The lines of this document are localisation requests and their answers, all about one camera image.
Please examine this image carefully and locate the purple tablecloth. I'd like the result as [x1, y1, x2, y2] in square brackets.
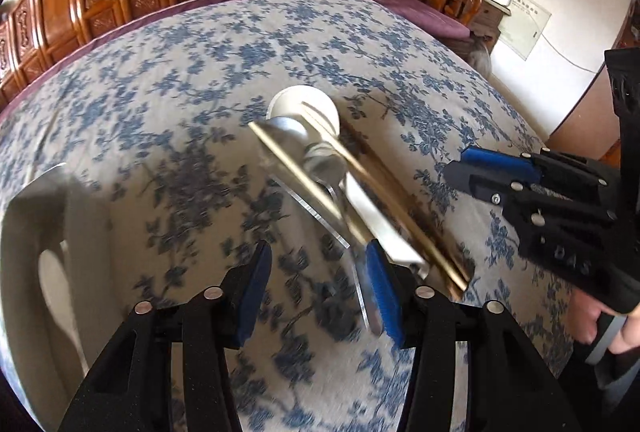
[0, 0, 472, 113]

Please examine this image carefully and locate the carved wooden armchair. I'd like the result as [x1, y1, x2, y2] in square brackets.
[0, 0, 121, 108]

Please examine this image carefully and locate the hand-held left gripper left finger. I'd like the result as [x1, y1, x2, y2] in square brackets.
[59, 239, 273, 432]

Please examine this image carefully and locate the white spoon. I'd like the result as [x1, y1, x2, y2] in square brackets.
[267, 84, 342, 138]

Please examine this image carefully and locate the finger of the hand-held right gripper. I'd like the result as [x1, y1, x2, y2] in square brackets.
[460, 147, 623, 199]
[444, 160, 618, 239]

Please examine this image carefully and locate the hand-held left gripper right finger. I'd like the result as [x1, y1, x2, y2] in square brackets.
[365, 239, 583, 432]

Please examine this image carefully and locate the white fork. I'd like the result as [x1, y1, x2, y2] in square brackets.
[345, 176, 432, 280]

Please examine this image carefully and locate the person's right hand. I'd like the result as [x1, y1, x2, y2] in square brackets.
[574, 294, 640, 356]

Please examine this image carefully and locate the white wall poster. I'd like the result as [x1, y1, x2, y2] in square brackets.
[496, 0, 552, 61]

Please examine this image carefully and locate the white cable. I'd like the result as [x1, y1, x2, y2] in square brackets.
[539, 29, 603, 74]

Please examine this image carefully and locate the blue floral tablecloth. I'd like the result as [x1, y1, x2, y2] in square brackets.
[0, 0, 576, 432]

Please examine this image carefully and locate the brown wooden door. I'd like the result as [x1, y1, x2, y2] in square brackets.
[547, 67, 626, 163]

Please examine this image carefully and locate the grey object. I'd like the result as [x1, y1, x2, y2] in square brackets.
[467, 37, 495, 74]

